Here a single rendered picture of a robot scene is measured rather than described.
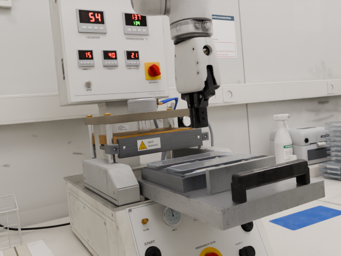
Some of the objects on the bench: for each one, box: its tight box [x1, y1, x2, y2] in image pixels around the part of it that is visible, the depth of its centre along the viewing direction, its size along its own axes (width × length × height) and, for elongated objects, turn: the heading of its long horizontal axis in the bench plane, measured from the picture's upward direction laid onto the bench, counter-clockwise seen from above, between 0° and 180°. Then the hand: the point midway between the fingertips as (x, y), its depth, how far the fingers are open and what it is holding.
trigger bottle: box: [273, 114, 293, 164], centre depth 154 cm, size 9×8×25 cm
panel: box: [125, 201, 269, 256], centre depth 68 cm, size 2×30×19 cm
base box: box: [65, 181, 275, 256], centre depth 89 cm, size 54×38×17 cm
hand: (198, 117), depth 65 cm, fingers closed
